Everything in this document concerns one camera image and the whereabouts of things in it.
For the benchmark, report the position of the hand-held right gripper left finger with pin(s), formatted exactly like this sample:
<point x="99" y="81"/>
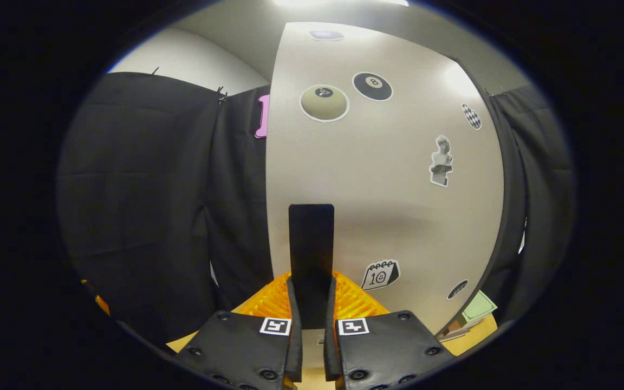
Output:
<point x="247" y="346"/>

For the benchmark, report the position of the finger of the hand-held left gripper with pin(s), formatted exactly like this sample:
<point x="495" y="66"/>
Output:
<point x="103" y="306"/>

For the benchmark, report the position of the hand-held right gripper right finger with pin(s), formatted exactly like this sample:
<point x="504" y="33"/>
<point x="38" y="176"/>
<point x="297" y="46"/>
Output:
<point x="388" y="346"/>

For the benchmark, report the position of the grey cabinet door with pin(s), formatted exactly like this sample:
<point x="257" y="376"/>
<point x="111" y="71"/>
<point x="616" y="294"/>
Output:
<point x="388" y="216"/>

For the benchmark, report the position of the green book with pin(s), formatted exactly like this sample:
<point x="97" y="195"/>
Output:
<point x="480" y="307"/>

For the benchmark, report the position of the black backdrop cloth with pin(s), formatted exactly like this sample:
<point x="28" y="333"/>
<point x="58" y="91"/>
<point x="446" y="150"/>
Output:
<point x="138" y="206"/>

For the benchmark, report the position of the ceiling light panel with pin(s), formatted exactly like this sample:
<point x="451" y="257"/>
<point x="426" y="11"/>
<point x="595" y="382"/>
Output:
<point x="339" y="2"/>

